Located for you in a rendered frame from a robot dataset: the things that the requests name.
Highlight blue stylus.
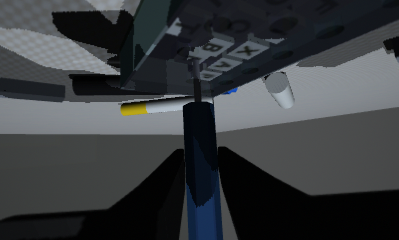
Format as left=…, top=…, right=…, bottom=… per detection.
left=183, top=78, right=223, bottom=240

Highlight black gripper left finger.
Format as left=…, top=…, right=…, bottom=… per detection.
left=0, top=149, right=185, bottom=240

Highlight keyboard with white letter keys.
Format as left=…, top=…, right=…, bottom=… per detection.
left=120, top=0, right=399, bottom=98

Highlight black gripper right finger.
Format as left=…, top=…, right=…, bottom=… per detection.
left=218, top=146, right=399, bottom=240

